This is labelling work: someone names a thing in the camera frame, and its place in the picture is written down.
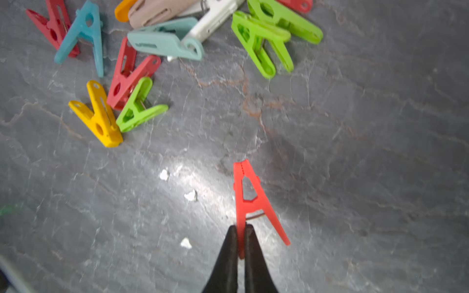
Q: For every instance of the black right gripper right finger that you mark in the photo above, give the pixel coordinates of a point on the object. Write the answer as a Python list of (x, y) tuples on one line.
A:
[(257, 276)]

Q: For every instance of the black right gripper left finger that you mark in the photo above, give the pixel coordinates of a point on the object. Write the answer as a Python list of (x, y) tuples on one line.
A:
[(224, 277)]

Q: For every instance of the lime green clothespin bottom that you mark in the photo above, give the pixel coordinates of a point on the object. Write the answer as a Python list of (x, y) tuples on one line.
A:
[(135, 113)]

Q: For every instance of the lime green clothespin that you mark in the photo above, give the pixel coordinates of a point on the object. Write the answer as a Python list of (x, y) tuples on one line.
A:
[(253, 33), (135, 113), (277, 14)]

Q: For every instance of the dark red clothespin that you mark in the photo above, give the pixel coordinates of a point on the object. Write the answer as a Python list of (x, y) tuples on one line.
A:
[(302, 6)]

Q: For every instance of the yellow clothespin by pile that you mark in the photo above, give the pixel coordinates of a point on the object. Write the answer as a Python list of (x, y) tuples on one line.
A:
[(100, 120)]

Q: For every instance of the mint green clothespin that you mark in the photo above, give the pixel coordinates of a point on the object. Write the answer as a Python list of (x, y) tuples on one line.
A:
[(168, 39)]

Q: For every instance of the white clothespin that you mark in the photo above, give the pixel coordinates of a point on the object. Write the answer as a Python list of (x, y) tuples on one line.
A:
[(219, 11)]

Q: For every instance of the beige clothespin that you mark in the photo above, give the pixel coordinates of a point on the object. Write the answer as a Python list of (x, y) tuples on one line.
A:
[(148, 12)]

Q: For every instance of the orange clothespin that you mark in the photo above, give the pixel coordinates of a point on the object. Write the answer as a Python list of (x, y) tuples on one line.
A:
[(122, 10)]

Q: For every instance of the turquoise clothespin bottom left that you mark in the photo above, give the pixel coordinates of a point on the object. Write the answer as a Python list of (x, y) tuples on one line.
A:
[(87, 26)]

